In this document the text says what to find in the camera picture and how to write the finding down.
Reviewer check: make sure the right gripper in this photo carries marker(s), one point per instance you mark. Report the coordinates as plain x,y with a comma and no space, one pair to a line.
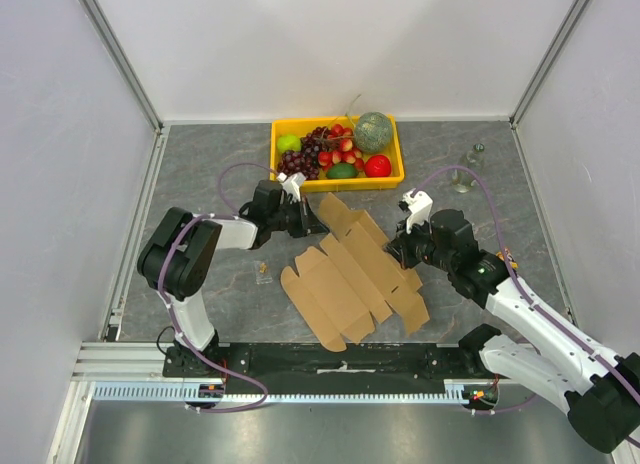
403,247

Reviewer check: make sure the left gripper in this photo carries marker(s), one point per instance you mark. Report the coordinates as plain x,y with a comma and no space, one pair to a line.
309,224

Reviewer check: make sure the brown cardboard box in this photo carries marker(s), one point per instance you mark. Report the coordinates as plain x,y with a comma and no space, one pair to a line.
348,284

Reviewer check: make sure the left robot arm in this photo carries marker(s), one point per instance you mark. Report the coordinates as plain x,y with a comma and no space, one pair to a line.
176,259

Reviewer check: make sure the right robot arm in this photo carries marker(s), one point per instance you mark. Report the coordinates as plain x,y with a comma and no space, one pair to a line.
594,386

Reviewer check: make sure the clear glass bottle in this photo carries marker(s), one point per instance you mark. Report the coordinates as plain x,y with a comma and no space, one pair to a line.
470,164

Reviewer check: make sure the green avocado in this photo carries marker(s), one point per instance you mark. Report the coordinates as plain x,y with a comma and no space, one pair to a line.
342,171

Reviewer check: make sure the dark purple grape bunch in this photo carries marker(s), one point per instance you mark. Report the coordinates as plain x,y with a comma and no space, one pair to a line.
306,163

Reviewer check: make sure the yellow candy bag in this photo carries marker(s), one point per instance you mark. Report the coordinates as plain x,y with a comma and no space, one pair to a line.
507,257

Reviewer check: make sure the small clear snack wrapper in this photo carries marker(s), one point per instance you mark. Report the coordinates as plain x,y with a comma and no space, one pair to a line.
262,273

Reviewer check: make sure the red cherry bunch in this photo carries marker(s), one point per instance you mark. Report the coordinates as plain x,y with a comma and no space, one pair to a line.
338,147

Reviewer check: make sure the green apple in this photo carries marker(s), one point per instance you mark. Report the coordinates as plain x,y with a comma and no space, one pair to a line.
288,142

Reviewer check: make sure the red tomato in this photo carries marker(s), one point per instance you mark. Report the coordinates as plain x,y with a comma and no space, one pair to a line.
378,166

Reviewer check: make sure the yellow plastic tray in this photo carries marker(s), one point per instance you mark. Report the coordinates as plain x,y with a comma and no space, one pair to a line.
301,126

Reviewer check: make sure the green netted melon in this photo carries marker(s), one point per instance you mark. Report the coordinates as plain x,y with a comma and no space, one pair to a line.
373,132

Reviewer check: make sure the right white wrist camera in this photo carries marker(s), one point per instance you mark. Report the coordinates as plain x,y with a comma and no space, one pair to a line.
417,205

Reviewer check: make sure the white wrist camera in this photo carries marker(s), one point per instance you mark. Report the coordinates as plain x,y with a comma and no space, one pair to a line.
417,205
291,184

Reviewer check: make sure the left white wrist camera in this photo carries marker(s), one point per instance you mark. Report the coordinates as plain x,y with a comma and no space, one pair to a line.
291,184

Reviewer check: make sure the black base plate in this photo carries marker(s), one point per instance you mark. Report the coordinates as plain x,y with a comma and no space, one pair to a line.
263,360

